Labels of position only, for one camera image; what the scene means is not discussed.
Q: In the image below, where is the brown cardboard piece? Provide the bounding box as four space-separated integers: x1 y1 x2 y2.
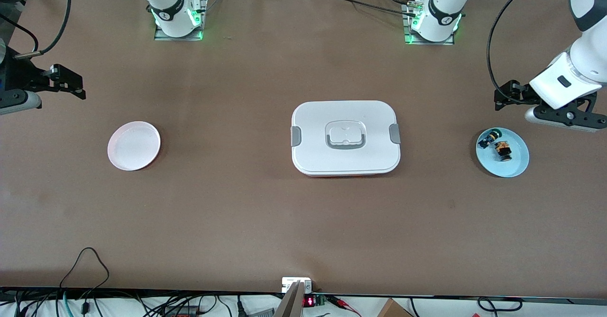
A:
377 298 413 317

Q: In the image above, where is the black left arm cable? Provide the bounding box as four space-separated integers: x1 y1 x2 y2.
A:
487 0 546 95

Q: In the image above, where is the red clip lead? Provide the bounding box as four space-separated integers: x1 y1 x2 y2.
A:
327 296 362 316

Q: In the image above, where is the light blue round plate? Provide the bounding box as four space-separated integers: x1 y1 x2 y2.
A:
476 127 530 178

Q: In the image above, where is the white lidded lunch box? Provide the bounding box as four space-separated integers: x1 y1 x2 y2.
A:
290 100 401 177

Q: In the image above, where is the pink round plate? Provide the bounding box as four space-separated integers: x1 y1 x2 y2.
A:
108 121 161 172

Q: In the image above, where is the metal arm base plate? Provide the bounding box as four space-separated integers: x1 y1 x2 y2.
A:
154 0 208 41
403 2 455 45

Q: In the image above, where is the green push-button switch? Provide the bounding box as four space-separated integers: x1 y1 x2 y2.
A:
478 129 502 149

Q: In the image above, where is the orange push-button switch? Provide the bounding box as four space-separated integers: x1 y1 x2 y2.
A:
493 140 514 162

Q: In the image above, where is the black cable bundle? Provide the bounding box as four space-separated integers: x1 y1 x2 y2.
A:
327 0 418 17

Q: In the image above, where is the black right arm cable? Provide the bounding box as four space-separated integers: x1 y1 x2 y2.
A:
0 0 72 61

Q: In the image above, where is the black looped cable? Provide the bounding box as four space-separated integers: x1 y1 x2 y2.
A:
59 247 110 301

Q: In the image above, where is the black coiled cable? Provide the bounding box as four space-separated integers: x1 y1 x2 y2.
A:
477 297 523 313

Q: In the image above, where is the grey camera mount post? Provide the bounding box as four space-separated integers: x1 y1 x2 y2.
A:
275 277 313 317

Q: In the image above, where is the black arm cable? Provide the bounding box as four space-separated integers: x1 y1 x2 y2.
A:
487 0 546 95
0 0 72 61

